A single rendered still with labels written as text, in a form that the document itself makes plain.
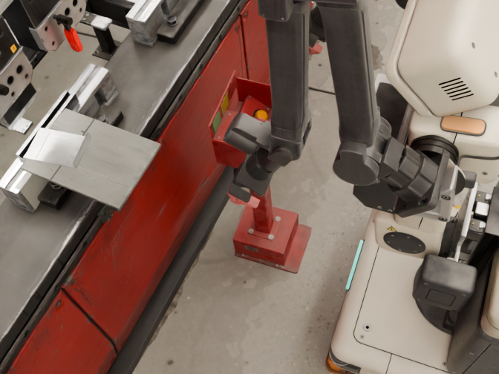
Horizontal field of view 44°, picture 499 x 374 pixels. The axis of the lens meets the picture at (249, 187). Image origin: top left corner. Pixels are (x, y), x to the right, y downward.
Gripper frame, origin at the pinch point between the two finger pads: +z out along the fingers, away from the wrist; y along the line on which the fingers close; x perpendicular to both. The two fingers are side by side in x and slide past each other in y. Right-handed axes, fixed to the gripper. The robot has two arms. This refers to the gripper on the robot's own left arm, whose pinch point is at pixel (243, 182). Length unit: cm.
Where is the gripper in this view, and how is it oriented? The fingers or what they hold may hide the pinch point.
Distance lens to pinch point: 130.6
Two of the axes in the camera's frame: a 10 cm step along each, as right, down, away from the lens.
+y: -3.5, 8.2, -4.5
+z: -3.6, 3.3, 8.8
